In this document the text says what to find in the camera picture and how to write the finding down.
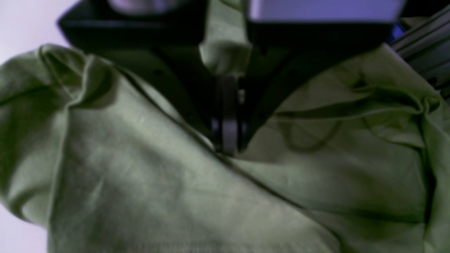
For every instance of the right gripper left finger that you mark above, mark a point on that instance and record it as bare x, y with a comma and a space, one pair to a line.
159, 41

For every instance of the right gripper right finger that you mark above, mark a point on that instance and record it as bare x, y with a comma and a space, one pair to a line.
291, 42

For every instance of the grey metal table frame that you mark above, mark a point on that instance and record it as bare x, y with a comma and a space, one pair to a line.
426, 48

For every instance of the green T-shirt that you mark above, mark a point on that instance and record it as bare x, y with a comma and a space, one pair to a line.
355, 160

